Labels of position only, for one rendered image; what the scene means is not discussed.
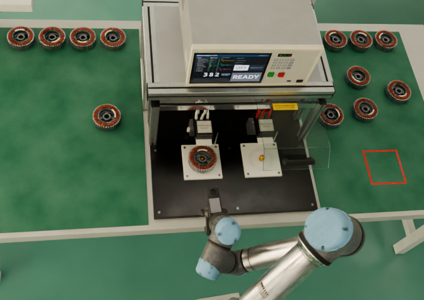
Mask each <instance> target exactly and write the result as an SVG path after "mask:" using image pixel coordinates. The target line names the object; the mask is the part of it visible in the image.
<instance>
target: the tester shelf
mask: <svg viewBox="0 0 424 300"><path fill-rule="evenodd" d="M310 3H311V6H312V10H313V14H314V18H315V22H316V25H317V29H318V32H319V37H320V40H321V44H322V45H323V42H322V38H321V33H320V30H319V26H318V23H317V19H316V16H315V11H314V7H313V4H312V1H311V2H310ZM142 17H143V40H144V62H145V74H146V97H147V101H148V100H239V99H288V98H332V97H333V95H334V94H335V92H336V90H335V87H334V83H333V79H332V76H331V72H330V68H329V64H328V61H327V57H326V53H325V50H324V51H323V53H322V55H321V57H320V59H319V61H318V63H317V64H316V66H315V68H314V70H313V72H312V74H311V76H310V78H309V80H308V82H307V84H306V85H300V86H186V69H185V62H184V50H183V43H182V31H181V24H180V12H179V0H142ZM323 47H324V45H323Z"/></svg>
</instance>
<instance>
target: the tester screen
mask: <svg viewBox="0 0 424 300"><path fill-rule="evenodd" d="M268 57H269V55H196V57H195V61H194V68H193V72H192V79H191V83H211V82H259V81H230V78H231V76H232V73H233V72H263V71H234V70H233V69H234V66H235V65H265V66H266V63H267V61H268ZM265 66H264V68H265ZM263 70H264V69H263ZM204 72H220V77H202V76H203V73H204ZM193 78H228V79H227V81H193Z"/></svg>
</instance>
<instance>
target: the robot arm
mask: <svg viewBox="0 0 424 300"><path fill-rule="evenodd" d="M205 194H206V202H207V207H205V208H203V209H201V215H202V216H204V217H205V218H206V226H205V227H204V233H205V234H206V235H207V236H209V239H208V242H207V243H206V246H205V248H204V250H203V252H202V255H201V257H200V258H199V261H198V264H197V267H196V272H197V273H198V274H199V275H201V276H203V277H205V278H207V279H209V280H216V279H217V278H218V277H219V275H220V273H221V274H230V275H234V276H241V275H245V274H246V273H247V272H253V271H256V270H262V269H265V268H270V269H269V270H268V271H267V272H266V273H265V274H264V275H263V276H261V277H260V278H259V279H258V280H257V281H256V282H255V283H254V284H253V285H252V286H250V287H249V288H248V289H247V290H246V291H245V292H244V293H243V294H242V295H241V296H240V297H231V298H230V299H229V300H284V298H285V297H287V295H289V294H290V293H291V292H292V291H293V290H294V289H295V288H296V287H298V286H299V285H300V284H301V283H302V282H303V281H304V280H305V279H306V278H307V277H308V276H309V275H310V274H312V273H313V272H314V271H315V270H316V269H317V268H318V267H320V266H322V267H328V266H329V265H330V264H332V263H333V261H335V259H337V258H339V257H348V256H352V255H354V254H356V253H358V252H359V251H360V250H361V249H362V247H363V245H364V242H365V231H364V228H363V226H362V224H361V223H360V222H359V221H358V220H357V219H355V218H354V217H352V216H349V215H348V214H347V213H345V212H343V211H342V210H339V209H336V208H332V207H323V208H320V209H317V210H315V211H314V212H312V213H311V214H310V215H309V216H308V218H307V220H306V222H305V227H304V229H303V230H302V231H301V232H300V233H299V234H298V236H296V237H292V238H287V239H282V240H279V241H274V242H270V243H266V244H263V245H257V246H252V247H249V248H244V249H241V250H236V251H231V248H232V245H233V244H234V243H236V242H237V241H238V240H239V239H240V236H241V229H240V226H239V224H238V222H237V221H236V220H234V219H233V218H231V217H230V216H229V215H227V213H228V211H227V210H226V209H224V208H222V205H221V199H220V191H219V188H218V187H209V188H206V189H205Z"/></svg>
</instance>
